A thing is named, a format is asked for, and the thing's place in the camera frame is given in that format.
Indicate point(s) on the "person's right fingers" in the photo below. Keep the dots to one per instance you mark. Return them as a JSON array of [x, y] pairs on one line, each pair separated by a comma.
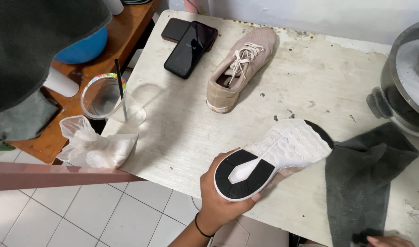
[[372, 240]]

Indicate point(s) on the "grey scrub brush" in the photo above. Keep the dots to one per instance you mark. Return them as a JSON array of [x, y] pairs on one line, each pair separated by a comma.
[[379, 103]]

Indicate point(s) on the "beige sneaker with white laces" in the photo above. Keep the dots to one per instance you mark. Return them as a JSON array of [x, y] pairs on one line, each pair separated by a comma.
[[255, 39]]

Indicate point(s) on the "metal basin with foamy water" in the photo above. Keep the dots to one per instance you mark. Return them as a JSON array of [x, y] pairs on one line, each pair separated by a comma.
[[405, 92]]

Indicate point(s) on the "large dark hanging cloth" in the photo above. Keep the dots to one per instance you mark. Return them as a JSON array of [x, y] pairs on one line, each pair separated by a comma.
[[31, 41]]

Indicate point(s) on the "pink wooden bar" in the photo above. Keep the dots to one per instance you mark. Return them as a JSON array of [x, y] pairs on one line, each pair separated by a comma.
[[58, 175]]

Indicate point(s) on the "dark grey towel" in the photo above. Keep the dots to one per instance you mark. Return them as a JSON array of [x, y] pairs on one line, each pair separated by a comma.
[[360, 178]]

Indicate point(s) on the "dark red smartphone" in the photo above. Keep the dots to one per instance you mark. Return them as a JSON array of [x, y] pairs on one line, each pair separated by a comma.
[[173, 29]]

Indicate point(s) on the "beige sneaker with black-white sole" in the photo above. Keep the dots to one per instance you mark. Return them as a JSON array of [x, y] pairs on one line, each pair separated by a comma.
[[291, 144]]

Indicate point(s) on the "brown wooden table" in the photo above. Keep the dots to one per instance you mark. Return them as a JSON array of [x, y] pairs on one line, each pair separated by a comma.
[[127, 31]]

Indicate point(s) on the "clear plastic cup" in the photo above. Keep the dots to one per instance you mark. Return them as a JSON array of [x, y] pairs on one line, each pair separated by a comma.
[[99, 97]]

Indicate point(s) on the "black smartphone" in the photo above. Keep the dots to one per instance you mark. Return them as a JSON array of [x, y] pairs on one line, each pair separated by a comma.
[[190, 51]]

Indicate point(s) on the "person's right hand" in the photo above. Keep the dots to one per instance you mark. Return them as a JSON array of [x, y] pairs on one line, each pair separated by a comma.
[[391, 242]]

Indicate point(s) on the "light grey cloth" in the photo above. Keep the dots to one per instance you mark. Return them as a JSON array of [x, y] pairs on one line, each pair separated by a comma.
[[20, 116]]

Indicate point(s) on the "white plastic bag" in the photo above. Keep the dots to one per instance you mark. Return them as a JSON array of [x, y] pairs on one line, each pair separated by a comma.
[[99, 151]]

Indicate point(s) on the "black wristband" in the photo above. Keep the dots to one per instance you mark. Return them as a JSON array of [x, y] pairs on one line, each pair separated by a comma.
[[200, 228]]

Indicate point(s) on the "blue plastic bowl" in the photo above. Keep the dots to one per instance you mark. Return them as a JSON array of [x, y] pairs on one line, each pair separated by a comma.
[[85, 49]]

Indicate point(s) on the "white cylinder container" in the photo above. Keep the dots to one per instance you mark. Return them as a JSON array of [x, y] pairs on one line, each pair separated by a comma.
[[60, 82]]

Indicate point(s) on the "green object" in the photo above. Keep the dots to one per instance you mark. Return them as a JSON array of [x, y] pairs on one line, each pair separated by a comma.
[[1, 146]]

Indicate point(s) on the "white cup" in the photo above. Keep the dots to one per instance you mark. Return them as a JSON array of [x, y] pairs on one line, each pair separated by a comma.
[[115, 6]]

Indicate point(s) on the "black drinking straw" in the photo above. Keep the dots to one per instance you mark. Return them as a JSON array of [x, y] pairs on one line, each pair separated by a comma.
[[119, 82]]

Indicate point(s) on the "person's left hand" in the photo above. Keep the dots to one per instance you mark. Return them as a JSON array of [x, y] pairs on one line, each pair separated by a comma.
[[212, 199]]

